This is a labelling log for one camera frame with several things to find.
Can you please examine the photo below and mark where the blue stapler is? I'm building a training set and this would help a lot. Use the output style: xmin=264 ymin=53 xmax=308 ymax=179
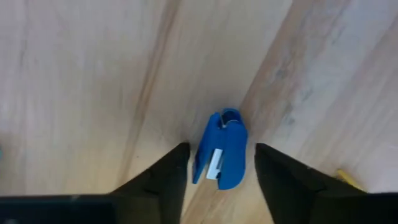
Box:
xmin=192 ymin=108 xmax=249 ymax=191

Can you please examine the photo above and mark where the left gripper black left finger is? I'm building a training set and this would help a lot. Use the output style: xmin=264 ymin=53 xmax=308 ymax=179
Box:
xmin=108 ymin=142 xmax=191 ymax=224

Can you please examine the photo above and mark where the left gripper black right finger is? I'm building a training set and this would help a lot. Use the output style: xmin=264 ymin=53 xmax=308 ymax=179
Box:
xmin=254 ymin=142 xmax=371 ymax=224

